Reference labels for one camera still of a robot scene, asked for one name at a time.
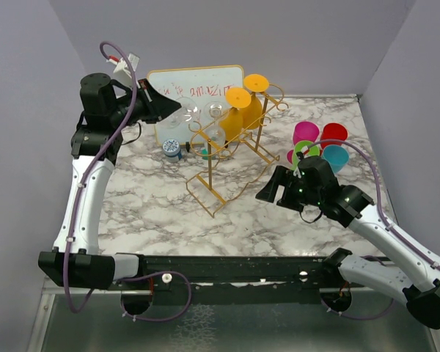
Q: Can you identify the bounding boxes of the gold wire glass rack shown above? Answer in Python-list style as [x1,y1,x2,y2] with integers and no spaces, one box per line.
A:
[186,83,289,218]

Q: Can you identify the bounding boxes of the clear wine glass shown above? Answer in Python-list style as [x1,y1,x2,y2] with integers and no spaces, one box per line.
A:
[160,97,199,129]
[202,101,227,147]

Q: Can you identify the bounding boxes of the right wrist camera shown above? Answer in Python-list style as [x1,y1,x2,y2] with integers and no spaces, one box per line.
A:
[298,156,339,190]

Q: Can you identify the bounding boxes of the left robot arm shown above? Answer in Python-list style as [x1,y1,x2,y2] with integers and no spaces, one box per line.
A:
[37,73,182,290]

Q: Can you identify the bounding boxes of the green wine glass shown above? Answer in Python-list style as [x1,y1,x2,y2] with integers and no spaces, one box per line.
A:
[292,140,320,170]

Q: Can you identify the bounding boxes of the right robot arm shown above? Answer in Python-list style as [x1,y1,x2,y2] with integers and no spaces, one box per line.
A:
[255,160,440,329]

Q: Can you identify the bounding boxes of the pink wine glass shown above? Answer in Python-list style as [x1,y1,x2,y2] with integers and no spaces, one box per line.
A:
[293,121,320,145]

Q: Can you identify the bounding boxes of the blue white small can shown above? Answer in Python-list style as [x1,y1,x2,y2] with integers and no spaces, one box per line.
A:
[162,139,182,163]

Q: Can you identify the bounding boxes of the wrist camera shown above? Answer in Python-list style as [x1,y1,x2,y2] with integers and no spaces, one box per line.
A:
[106,53,139,88]
[298,156,339,190]

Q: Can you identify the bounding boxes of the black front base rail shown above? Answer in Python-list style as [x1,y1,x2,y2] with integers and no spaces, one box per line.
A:
[103,256,344,305]

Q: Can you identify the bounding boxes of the orange wine glass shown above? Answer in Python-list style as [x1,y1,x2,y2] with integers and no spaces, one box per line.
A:
[241,73,269,130]
[219,87,252,142]

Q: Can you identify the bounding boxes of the yellow framed whiteboard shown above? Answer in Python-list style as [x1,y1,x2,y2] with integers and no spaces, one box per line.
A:
[147,65,244,145]

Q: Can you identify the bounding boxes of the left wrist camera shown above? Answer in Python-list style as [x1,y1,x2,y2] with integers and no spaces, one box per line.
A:
[106,53,139,88]

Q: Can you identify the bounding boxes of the rear orange wine glass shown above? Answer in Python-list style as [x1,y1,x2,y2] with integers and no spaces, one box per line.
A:
[241,73,269,130]

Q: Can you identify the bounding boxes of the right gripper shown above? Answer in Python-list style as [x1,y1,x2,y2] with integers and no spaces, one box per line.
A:
[256,164,323,212]

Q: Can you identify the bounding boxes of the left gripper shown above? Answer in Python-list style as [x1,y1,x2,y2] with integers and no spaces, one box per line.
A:
[109,77,182,128]

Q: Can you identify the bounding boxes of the teal wine glass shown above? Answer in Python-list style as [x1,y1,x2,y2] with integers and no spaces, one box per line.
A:
[321,144,350,174]

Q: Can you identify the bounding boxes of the red wine glass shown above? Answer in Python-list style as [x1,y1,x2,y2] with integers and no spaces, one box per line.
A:
[320,122,348,150]

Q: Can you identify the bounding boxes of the front orange wine glass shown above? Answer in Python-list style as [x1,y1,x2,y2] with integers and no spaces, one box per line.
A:
[219,87,252,142]

